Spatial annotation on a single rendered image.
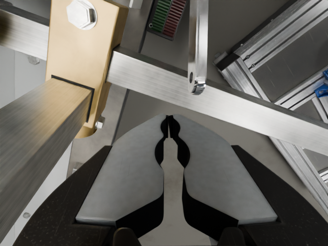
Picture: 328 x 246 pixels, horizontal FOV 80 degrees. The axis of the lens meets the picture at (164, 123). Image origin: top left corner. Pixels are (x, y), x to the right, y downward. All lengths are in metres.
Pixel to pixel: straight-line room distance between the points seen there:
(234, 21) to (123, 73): 0.94
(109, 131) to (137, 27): 0.20
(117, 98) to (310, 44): 0.83
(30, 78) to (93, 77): 0.34
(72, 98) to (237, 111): 0.16
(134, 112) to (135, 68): 0.99
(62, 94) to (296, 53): 0.93
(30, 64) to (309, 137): 0.50
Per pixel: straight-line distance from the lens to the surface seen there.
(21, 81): 0.53
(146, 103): 1.14
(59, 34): 0.19
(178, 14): 0.34
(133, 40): 0.34
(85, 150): 0.46
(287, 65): 1.00
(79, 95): 0.18
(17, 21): 0.22
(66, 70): 0.20
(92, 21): 0.18
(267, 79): 0.98
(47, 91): 0.18
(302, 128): 0.26
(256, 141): 1.40
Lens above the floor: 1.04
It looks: 61 degrees down
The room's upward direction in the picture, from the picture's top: 179 degrees clockwise
